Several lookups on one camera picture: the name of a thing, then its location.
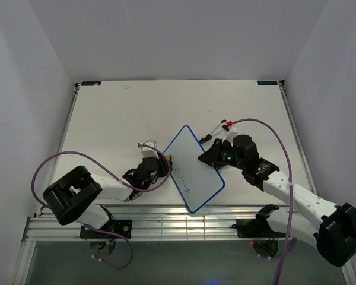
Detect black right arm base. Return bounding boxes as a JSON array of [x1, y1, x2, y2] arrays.
[[231, 218, 285, 238]]

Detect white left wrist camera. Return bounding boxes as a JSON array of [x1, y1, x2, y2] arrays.
[[138, 140, 158, 158]]

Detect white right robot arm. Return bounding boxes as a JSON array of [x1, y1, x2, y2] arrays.
[[198, 135, 356, 267]]

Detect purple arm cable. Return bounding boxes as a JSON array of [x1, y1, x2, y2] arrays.
[[224, 118, 297, 285], [31, 144, 172, 270]]

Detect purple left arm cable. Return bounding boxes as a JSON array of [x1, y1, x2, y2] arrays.
[[31, 144, 172, 270]]

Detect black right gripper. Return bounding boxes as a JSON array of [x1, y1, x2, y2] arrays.
[[197, 138, 246, 170]]

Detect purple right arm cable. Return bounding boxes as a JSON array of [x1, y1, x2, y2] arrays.
[[224, 118, 297, 285]]

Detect aluminium table frame rails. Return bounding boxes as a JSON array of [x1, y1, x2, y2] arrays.
[[22, 204, 345, 243]]

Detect blue framed small whiteboard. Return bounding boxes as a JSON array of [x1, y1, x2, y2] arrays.
[[164, 125, 225, 213]]

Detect blue label sticker left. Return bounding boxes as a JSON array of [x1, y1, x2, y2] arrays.
[[81, 81, 101, 87]]

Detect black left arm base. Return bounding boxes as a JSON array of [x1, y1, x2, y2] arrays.
[[79, 220, 132, 239]]

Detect blue label sticker right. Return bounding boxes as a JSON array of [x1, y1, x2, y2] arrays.
[[257, 80, 278, 86]]

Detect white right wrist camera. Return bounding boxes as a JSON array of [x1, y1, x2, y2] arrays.
[[221, 121, 239, 142]]

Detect blue label sticker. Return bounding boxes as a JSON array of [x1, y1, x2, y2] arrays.
[[257, 80, 278, 86], [81, 81, 101, 87]]

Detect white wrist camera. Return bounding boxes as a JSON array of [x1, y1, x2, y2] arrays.
[[138, 140, 158, 158], [221, 121, 239, 142]]

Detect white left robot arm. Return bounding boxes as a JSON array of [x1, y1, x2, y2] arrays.
[[42, 153, 173, 238]]

